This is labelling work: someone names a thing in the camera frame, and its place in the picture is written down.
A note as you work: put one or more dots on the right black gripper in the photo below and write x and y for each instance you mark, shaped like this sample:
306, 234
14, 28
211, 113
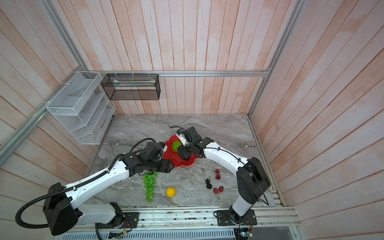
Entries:
183, 151

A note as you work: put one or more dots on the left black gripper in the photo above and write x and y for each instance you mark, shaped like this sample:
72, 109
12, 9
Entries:
163, 169

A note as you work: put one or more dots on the green grape bunch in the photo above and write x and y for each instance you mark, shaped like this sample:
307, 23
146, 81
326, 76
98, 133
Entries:
150, 182

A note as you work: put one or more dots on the green custard apple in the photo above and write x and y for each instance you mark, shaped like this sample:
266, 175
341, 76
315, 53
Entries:
176, 145

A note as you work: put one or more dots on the yellow lemon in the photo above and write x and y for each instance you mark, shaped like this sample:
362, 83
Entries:
171, 192

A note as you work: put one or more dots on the red cherry pair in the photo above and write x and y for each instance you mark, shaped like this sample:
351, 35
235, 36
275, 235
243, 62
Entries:
217, 191
217, 176

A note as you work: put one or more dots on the dark blackberry pair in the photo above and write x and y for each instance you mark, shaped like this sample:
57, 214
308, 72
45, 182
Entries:
208, 184

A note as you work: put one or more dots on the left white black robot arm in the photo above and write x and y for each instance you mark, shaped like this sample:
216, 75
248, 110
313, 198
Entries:
65, 207

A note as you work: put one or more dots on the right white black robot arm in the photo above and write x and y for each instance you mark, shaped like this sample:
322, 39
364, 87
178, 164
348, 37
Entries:
251, 176

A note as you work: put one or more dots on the red flower-shaped fruit bowl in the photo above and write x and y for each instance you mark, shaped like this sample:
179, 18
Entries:
175, 157

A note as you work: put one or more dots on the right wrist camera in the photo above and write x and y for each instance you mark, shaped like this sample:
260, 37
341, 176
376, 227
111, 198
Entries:
181, 134

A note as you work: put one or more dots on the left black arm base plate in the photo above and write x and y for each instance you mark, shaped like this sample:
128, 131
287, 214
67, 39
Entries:
127, 220

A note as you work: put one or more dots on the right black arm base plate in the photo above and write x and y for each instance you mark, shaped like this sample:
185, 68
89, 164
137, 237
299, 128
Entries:
231, 218

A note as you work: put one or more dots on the black wire mesh basket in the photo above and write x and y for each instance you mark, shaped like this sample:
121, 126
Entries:
119, 86

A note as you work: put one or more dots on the white wire mesh shelf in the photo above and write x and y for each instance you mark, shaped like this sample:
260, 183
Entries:
83, 109

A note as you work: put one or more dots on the horizontal aluminium wall rail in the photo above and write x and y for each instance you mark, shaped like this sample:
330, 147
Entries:
242, 73

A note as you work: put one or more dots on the aluminium front rail frame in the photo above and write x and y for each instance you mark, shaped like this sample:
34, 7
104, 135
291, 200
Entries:
172, 218

